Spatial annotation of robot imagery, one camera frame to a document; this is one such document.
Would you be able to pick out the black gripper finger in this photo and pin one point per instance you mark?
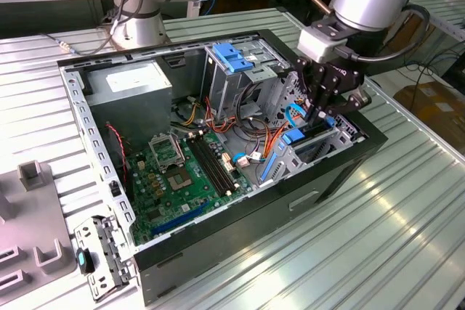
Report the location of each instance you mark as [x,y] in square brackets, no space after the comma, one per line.
[310,92]
[357,101]

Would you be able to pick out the hard disk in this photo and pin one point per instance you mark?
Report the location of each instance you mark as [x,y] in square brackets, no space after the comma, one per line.
[292,136]

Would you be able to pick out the grey metal disk bay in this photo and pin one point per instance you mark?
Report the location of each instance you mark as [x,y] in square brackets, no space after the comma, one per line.
[341,139]

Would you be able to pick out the labelled flat cardboard box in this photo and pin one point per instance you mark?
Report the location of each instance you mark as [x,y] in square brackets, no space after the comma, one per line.
[436,114]

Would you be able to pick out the blue plastic drive latch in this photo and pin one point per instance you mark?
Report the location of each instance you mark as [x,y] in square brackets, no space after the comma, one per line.
[229,56]

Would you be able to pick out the grey optical drive cage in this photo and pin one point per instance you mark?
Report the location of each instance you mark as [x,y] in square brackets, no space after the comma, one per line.
[218,88]

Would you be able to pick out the black RAM slot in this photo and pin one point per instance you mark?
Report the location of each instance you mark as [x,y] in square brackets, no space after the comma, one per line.
[209,165]
[204,166]
[219,162]
[214,164]

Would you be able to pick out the metal slat side table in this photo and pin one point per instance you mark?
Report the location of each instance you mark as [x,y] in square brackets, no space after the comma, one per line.
[443,8]

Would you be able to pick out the thin metal locking lever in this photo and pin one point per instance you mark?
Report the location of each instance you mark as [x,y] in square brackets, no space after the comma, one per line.
[178,150]

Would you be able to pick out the CPU socket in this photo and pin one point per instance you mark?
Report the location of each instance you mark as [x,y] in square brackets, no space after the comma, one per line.
[178,180]

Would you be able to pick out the green motherboard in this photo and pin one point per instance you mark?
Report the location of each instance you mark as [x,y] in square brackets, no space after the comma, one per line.
[189,197]

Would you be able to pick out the black open PC case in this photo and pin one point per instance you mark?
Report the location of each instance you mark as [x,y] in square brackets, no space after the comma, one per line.
[236,237]

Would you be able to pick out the blue expansion slot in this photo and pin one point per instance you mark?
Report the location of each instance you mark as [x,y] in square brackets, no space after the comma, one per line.
[180,218]

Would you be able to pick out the grey power supply unit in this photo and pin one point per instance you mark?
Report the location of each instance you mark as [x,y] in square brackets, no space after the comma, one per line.
[127,114]

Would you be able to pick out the black clip with blue button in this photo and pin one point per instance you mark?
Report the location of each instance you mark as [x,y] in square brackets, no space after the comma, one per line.
[83,261]

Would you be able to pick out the grey parts rack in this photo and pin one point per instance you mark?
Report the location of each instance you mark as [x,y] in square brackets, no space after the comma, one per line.
[32,215]

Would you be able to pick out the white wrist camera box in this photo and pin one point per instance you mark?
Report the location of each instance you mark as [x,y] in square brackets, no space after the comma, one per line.
[316,46]

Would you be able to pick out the black camera bracket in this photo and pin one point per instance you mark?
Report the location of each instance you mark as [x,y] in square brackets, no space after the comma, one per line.
[330,28]

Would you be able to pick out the grey expansion bracket clamp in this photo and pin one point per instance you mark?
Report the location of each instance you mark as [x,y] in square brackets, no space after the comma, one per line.
[96,241]

